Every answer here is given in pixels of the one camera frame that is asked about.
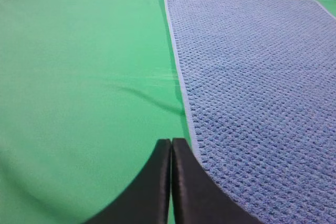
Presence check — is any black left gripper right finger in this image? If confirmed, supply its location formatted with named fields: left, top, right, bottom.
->
left=171, top=138, right=261, bottom=223

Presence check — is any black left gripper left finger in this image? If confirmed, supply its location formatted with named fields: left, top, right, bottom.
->
left=85, top=139, right=171, bottom=223

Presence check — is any blue waffle towel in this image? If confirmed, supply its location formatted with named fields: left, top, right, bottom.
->
left=164, top=0, right=335, bottom=223

